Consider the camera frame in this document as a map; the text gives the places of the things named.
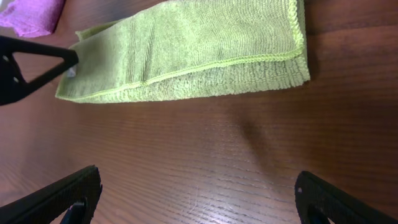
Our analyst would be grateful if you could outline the small folded purple cloth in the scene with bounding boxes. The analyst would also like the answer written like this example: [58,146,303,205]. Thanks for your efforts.
[1,0,65,38]

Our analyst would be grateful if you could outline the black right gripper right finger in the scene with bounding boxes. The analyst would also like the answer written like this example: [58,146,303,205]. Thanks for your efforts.
[295,171,397,224]

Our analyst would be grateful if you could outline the green microfiber cloth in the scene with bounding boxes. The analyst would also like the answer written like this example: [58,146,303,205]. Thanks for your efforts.
[55,0,310,103]

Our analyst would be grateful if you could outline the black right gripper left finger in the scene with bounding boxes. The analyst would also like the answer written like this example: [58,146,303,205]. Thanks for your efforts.
[1,165,103,224]

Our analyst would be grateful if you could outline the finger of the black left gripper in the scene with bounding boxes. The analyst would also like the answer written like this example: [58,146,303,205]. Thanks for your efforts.
[1,36,79,106]

